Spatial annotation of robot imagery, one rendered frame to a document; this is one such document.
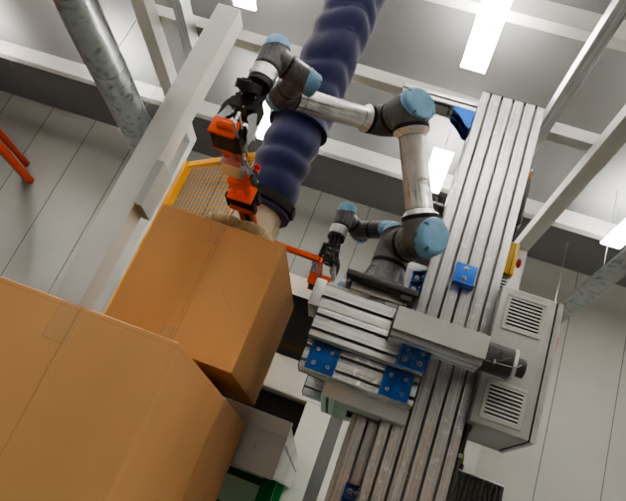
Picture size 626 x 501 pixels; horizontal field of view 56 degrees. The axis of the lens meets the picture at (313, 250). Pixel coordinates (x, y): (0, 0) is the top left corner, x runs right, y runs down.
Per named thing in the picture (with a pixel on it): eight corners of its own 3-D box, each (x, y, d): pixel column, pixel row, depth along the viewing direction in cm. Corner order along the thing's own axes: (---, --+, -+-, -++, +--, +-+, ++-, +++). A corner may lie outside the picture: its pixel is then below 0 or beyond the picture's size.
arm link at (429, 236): (422, 262, 189) (406, 103, 198) (455, 255, 177) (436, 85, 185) (392, 262, 183) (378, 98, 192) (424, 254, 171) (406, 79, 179)
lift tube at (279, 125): (234, 216, 222) (328, 18, 259) (289, 235, 219) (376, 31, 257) (228, 188, 202) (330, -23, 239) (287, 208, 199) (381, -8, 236)
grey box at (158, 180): (142, 219, 342) (164, 176, 353) (150, 221, 342) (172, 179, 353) (132, 203, 324) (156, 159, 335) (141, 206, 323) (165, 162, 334)
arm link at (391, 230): (391, 275, 197) (402, 241, 202) (417, 269, 186) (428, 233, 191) (364, 258, 193) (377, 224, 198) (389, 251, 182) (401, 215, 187)
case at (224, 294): (155, 367, 218) (200, 272, 232) (254, 406, 212) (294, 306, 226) (99, 323, 162) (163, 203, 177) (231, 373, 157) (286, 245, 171)
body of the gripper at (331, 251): (317, 253, 228) (328, 228, 233) (317, 262, 236) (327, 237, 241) (336, 260, 227) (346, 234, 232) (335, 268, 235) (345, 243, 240)
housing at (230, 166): (222, 174, 167) (228, 161, 169) (243, 181, 166) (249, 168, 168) (218, 161, 161) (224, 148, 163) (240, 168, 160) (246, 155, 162)
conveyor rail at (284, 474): (283, 485, 424) (292, 459, 431) (290, 488, 423) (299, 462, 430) (259, 474, 211) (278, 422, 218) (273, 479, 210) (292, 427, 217)
